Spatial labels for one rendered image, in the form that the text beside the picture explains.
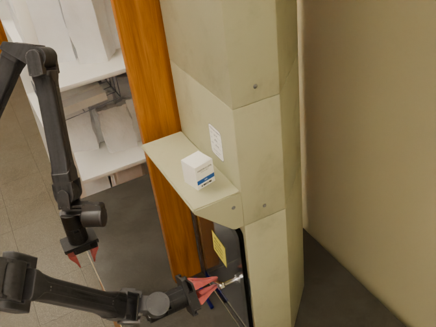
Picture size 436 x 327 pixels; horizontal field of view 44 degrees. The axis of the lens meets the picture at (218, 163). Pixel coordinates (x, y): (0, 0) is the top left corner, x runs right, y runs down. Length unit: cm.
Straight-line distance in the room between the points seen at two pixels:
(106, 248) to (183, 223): 42
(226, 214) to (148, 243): 80
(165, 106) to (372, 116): 53
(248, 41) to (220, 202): 35
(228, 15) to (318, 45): 59
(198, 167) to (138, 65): 34
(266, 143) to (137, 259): 89
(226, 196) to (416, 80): 49
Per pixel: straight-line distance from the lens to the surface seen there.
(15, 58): 155
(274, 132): 113
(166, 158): 130
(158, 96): 140
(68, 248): 162
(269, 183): 119
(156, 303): 131
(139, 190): 220
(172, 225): 162
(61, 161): 154
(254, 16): 100
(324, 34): 149
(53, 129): 153
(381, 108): 138
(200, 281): 139
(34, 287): 113
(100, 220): 153
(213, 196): 115
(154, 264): 185
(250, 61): 103
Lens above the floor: 221
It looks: 34 degrees down
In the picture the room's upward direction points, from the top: 8 degrees counter-clockwise
